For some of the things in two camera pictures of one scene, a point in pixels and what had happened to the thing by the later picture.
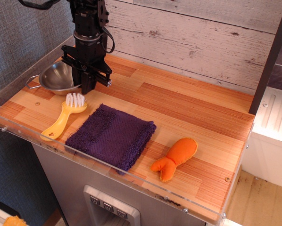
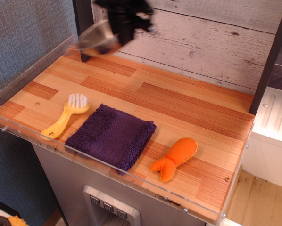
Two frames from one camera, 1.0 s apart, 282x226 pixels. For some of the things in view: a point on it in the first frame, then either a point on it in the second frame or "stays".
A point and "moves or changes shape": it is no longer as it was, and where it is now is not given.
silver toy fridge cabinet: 88,197 stays
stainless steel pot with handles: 55,78 moves or changes shape
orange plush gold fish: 182,150 stays
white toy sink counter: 268,154 stays
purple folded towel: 116,138 stays
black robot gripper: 89,55 -> 123,18
